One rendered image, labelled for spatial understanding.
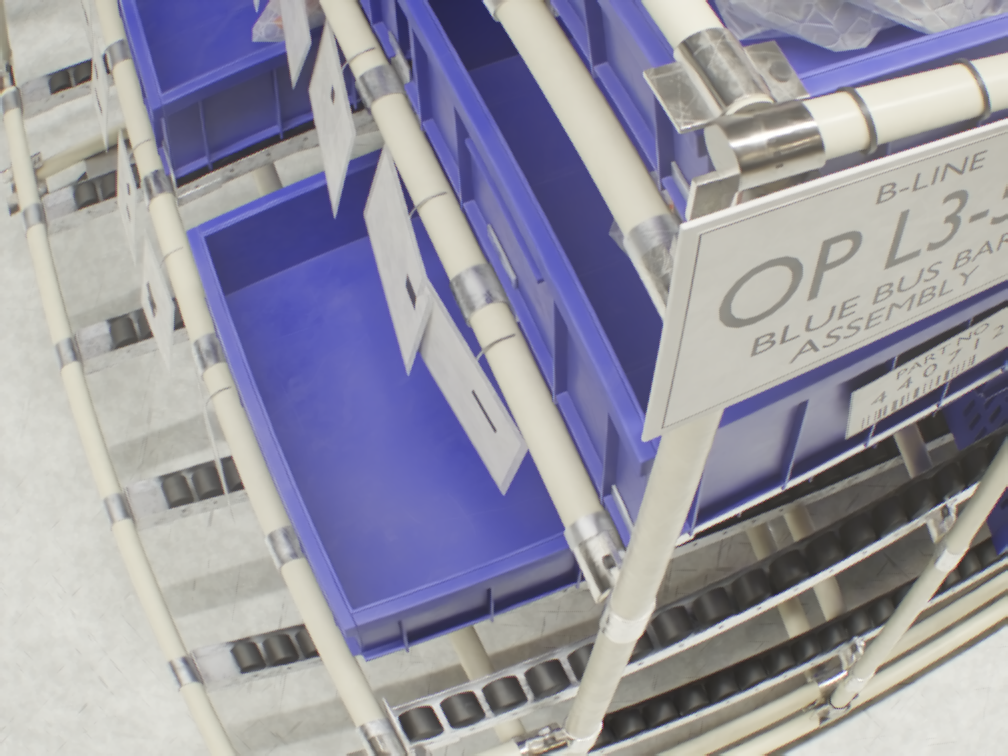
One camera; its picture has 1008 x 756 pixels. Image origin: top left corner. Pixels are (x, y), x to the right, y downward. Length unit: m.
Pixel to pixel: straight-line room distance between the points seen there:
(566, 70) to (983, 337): 0.40
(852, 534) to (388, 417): 0.41
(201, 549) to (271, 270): 0.76
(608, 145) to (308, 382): 0.76
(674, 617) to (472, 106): 0.57
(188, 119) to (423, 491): 0.39
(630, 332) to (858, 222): 0.53
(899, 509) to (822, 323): 0.77
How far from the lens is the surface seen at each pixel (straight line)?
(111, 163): 2.64
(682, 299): 0.90
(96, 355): 2.15
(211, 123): 1.84
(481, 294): 1.45
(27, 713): 2.48
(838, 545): 1.75
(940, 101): 0.88
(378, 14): 1.54
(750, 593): 1.72
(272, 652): 2.00
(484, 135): 1.28
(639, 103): 1.03
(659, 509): 1.18
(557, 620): 2.48
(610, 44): 1.03
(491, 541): 1.72
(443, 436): 1.75
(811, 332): 1.01
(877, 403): 1.33
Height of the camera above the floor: 2.35
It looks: 65 degrees down
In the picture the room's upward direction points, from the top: 6 degrees clockwise
